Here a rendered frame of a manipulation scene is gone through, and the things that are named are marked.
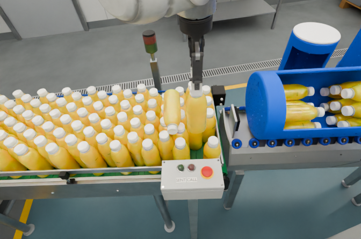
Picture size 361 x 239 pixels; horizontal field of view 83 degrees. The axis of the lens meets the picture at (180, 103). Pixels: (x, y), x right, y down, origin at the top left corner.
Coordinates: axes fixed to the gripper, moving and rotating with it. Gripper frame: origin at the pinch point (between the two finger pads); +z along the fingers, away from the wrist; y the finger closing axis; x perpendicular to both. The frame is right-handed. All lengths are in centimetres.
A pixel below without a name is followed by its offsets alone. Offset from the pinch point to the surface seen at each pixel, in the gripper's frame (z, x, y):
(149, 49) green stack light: 16, 21, 46
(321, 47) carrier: 34, -81, 66
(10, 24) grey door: 103, 293, 291
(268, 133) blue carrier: 25.9, -26.7, -1.2
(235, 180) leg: 80, -23, 4
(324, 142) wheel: 39, -55, 2
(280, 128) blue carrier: 23.2, -30.4, -1.0
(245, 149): 42.3, -21.6, 1.9
